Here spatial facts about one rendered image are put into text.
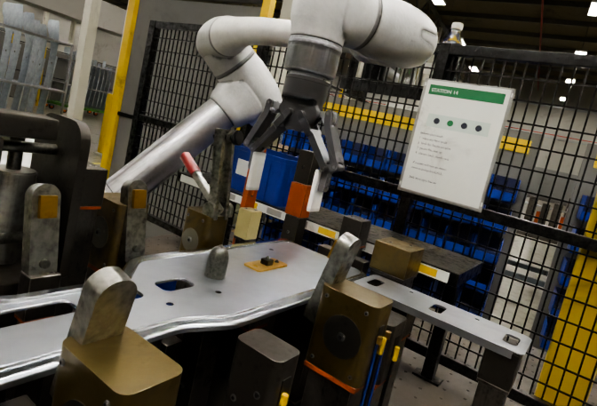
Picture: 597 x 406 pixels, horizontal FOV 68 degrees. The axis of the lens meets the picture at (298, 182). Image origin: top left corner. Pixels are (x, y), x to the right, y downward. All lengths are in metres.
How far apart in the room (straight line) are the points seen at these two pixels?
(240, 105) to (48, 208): 0.70
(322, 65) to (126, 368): 0.52
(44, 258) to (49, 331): 0.18
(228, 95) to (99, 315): 0.92
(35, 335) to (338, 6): 0.58
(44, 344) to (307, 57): 0.52
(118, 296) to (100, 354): 0.04
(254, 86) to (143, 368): 0.97
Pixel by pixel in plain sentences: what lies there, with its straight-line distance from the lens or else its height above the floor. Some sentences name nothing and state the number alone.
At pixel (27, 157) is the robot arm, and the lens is 1.24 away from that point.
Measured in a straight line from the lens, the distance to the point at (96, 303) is 0.39.
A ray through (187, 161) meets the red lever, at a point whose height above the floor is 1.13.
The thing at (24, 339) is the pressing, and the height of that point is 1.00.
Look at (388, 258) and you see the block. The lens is 0.94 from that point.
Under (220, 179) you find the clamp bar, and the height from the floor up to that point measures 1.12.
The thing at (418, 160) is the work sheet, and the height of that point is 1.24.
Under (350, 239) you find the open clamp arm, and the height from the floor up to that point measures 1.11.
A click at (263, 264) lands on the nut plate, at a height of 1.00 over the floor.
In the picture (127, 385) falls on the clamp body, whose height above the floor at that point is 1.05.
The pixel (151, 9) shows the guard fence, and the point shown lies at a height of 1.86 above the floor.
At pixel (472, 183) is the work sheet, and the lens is 1.19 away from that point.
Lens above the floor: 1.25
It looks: 7 degrees down
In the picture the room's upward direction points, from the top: 13 degrees clockwise
